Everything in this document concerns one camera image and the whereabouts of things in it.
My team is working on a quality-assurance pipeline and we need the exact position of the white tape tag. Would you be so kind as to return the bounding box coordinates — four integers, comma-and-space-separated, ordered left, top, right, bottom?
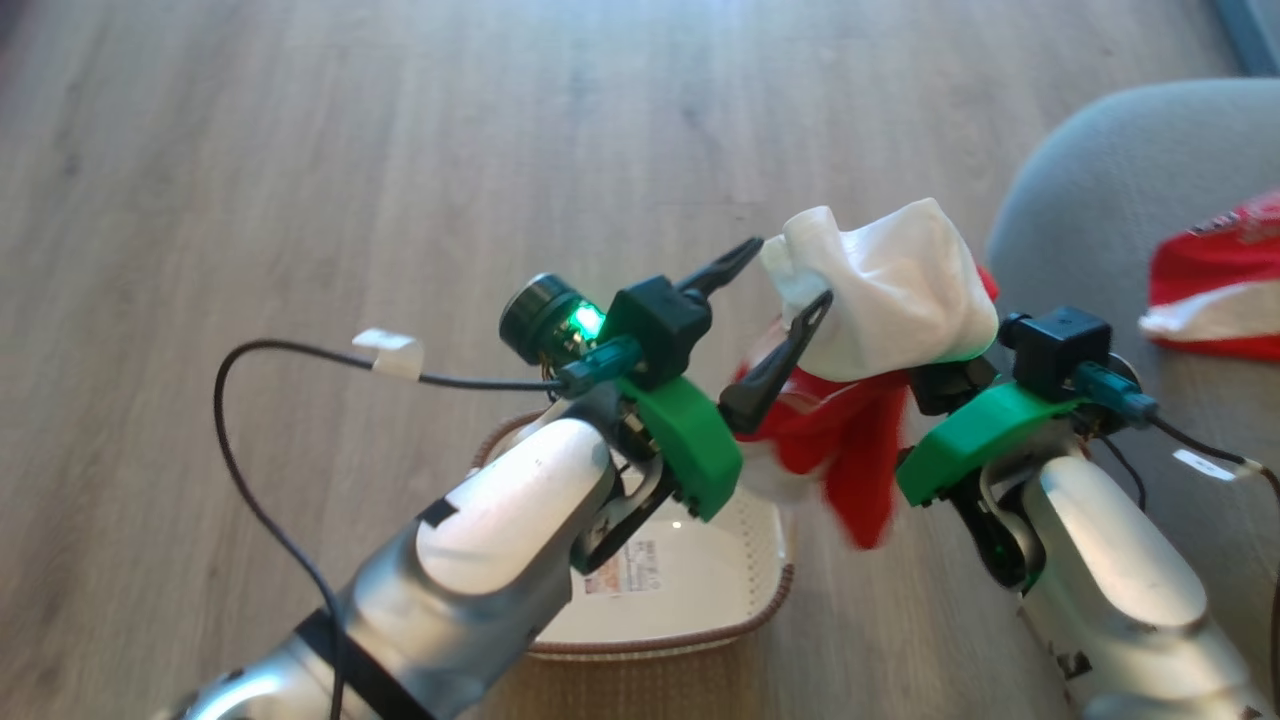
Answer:
352, 328, 425, 381
1172, 448, 1251, 483

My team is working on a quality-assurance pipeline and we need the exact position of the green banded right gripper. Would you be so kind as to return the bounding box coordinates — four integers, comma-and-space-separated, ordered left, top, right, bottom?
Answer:
895, 355, 1087, 508

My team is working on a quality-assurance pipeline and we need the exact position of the red printed basketball jersey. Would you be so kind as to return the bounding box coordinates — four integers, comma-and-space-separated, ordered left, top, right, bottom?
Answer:
1138, 190, 1280, 363

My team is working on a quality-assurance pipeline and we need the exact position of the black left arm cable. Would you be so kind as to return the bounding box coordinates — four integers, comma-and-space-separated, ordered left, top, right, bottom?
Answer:
215, 335, 643, 720

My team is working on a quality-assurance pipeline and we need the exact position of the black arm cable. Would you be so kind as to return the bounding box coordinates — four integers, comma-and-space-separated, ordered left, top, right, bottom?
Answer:
215, 335, 643, 720
1075, 360, 1280, 651

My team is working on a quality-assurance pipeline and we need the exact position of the grey sofa seat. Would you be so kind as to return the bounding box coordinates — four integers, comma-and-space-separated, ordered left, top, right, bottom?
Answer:
985, 78, 1280, 701

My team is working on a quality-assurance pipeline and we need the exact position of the red and white garment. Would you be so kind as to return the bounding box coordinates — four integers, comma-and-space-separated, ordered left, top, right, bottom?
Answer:
735, 197, 1001, 551

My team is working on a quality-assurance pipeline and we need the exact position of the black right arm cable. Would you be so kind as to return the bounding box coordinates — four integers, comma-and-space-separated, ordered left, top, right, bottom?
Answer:
1075, 360, 1280, 651

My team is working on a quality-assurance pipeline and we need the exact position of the white brown-rimmed laundry basket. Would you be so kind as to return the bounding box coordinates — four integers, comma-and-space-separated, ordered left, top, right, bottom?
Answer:
470, 410, 796, 661

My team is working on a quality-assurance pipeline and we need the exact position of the white printed label sticker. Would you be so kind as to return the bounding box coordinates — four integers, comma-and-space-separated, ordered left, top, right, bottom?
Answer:
583, 540, 669, 598

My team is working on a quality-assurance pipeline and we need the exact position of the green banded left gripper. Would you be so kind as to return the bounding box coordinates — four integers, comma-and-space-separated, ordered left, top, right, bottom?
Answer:
615, 236, 835, 524

